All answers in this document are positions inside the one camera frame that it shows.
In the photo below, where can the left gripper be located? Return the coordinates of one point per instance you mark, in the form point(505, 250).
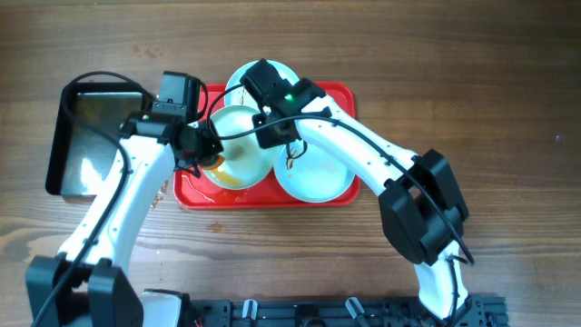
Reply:
point(197, 148)

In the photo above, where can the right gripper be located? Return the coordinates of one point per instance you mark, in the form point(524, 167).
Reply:
point(276, 129)

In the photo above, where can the green orange sponge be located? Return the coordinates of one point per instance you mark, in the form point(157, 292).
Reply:
point(211, 162)

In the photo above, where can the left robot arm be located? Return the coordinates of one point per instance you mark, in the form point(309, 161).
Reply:
point(86, 283)

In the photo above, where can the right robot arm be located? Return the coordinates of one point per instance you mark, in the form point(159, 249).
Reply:
point(422, 209)

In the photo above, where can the red plastic tray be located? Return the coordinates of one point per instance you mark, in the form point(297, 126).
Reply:
point(202, 194)

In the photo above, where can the black metal water basin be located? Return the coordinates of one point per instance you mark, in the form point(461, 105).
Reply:
point(80, 160)

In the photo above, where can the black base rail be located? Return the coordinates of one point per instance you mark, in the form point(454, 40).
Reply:
point(476, 310)

